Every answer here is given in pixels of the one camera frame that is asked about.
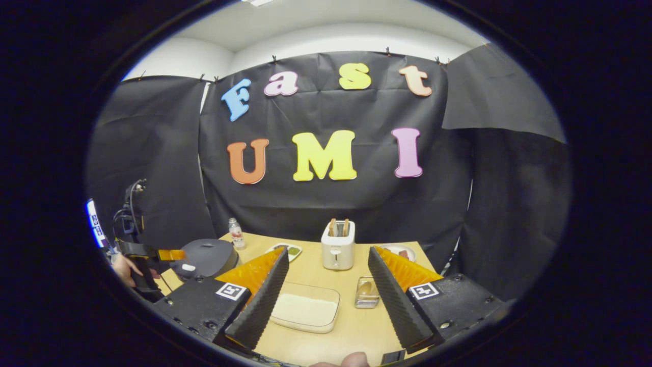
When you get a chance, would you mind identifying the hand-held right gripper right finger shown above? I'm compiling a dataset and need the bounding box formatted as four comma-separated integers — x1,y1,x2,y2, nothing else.
368,246,505,354

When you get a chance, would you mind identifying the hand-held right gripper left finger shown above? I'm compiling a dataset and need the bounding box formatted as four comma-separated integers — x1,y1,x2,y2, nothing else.
153,246,290,352

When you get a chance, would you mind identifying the clear ribbed chopstick holder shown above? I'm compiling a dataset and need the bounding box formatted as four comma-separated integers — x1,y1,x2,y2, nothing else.
355,276,381,309

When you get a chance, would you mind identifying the dark grey rice cooker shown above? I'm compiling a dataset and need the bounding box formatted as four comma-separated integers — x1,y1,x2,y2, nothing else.
173,239,240,282

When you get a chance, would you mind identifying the clear container of rice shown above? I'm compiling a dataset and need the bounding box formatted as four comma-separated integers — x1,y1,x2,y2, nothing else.
269,282,341,334

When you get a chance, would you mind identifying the computer monitor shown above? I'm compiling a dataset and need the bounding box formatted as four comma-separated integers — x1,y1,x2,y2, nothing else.
86,199,107,249

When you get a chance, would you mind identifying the white round plate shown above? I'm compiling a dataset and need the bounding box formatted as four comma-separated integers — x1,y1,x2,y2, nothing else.
379,245,417,263

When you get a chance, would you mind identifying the white divided dish of beans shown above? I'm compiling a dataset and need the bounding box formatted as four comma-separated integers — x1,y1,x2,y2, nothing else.
265,243,303,263

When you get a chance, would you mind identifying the small clear drink bottle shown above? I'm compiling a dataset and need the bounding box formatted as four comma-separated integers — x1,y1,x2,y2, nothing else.
228,218,246,250

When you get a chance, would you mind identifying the black backdrop cloth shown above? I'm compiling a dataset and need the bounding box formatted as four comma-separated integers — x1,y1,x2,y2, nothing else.
86,43,571,306

